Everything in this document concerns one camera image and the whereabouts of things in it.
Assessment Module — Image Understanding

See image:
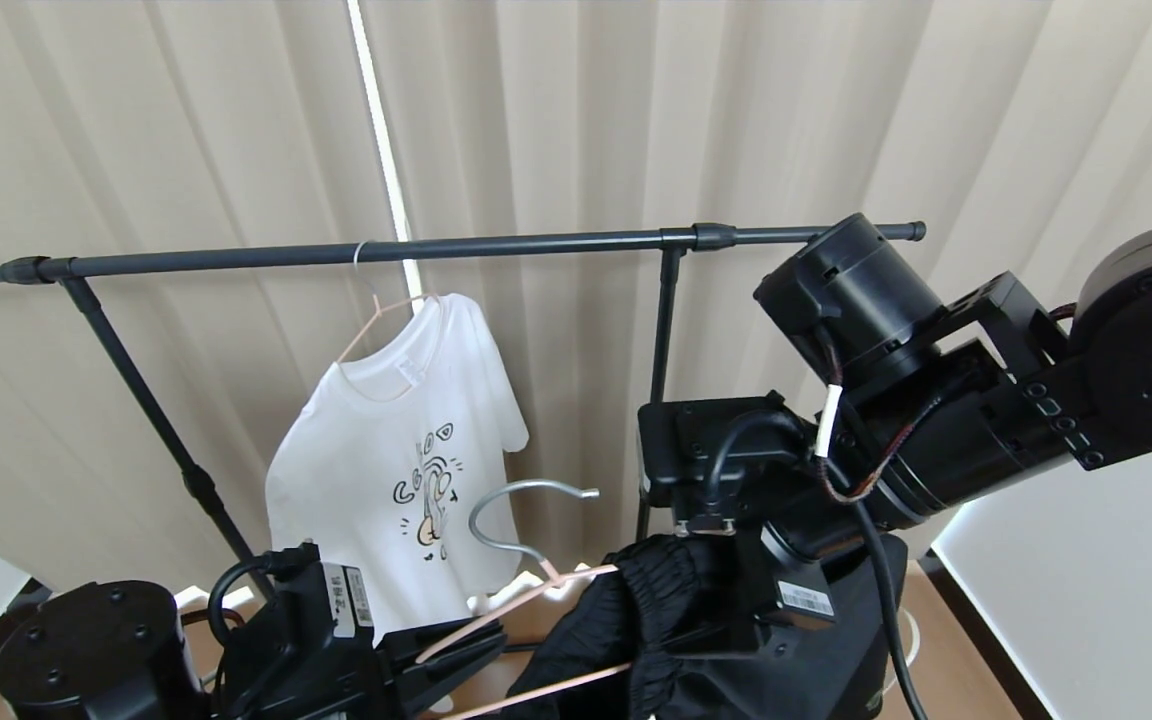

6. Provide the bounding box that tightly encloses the beige curtain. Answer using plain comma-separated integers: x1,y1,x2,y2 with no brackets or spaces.
0,0,1152,601

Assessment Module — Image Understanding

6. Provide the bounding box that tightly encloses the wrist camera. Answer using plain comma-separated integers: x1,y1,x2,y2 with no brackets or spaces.
636,395,817,541
276,560,377,651

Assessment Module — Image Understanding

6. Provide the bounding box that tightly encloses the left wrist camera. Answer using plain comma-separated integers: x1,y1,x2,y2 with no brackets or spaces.
276,560,377,651

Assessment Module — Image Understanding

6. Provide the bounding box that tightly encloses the white laundry basket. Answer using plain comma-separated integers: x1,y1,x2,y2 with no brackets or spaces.
898,608,924,696

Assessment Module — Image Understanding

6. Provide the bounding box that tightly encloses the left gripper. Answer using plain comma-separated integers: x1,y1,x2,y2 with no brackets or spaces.
221,618,510,720

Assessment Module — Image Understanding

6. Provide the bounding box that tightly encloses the black clothes rack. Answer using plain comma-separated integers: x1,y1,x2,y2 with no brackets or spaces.
0,222,927,601

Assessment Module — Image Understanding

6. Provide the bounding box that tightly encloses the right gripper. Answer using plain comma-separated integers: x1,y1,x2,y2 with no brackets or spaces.
734,375,1102,656

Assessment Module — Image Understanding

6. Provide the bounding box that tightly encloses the black garment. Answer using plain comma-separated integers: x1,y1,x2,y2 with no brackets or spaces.
501,533,912,720

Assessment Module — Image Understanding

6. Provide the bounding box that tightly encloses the pink clothes hanger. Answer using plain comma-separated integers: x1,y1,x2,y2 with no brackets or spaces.
416,480,637,720
336,240,437,366

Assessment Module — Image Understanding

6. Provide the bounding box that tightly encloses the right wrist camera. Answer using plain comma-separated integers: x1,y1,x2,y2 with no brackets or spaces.
636,395,817,541

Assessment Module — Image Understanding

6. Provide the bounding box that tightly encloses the white printed t-shirt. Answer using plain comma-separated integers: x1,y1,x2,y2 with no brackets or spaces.
264,293,530,641

